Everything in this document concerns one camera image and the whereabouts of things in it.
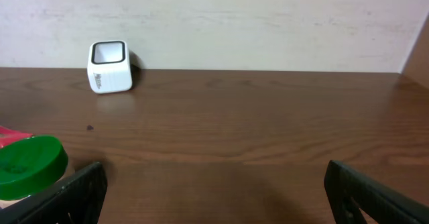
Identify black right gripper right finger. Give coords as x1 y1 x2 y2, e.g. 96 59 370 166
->
324 160 428 224

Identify red snack packet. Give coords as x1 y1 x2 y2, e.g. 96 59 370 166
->
0 126 33 148

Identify white barcode scanner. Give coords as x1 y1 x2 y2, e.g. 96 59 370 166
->
86 40 133 94

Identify green lid seasoning jar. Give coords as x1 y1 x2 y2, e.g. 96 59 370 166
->
1 135 75 209

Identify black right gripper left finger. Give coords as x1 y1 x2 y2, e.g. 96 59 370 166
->
1 162 108 224

